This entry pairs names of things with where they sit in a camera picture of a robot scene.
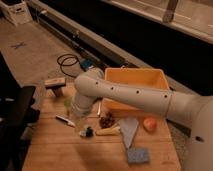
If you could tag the black white brush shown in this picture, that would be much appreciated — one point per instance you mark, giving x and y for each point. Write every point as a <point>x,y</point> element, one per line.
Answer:
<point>83,130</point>

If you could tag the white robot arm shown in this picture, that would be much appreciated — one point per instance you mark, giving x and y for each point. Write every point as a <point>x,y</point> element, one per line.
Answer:
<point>192,111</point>

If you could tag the green plastic cup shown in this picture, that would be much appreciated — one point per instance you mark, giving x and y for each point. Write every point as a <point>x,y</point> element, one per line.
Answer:
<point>67,104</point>

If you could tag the metal spoon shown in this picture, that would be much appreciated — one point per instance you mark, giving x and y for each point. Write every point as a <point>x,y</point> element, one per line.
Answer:
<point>99,110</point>

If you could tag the blue black power device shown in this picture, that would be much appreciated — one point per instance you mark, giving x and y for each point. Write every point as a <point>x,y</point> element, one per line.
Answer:
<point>89,67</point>

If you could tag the brown pinecone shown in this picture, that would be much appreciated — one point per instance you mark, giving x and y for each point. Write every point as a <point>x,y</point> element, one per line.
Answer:
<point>106,121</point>

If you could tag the grey blue cloth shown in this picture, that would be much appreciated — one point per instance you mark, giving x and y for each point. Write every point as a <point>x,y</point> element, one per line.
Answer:
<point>128,127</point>

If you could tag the yellow plastic bin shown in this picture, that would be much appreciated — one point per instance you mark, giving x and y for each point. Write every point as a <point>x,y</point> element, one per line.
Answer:
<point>146,77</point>

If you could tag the wooden block stamp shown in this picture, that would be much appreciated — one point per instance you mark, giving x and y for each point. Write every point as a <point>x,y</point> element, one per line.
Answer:
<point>56,85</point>

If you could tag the orange toy peach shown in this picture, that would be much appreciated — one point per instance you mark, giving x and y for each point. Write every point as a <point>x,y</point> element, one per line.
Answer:
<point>150,124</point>

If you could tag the blue sponge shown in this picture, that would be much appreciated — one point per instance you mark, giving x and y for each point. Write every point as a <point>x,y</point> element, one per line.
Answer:
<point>137,155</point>

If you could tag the black chair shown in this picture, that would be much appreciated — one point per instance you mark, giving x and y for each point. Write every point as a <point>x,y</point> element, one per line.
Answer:
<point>15,113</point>

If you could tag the white cardboard box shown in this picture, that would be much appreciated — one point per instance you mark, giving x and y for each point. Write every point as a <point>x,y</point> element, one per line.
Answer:
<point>17,14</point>

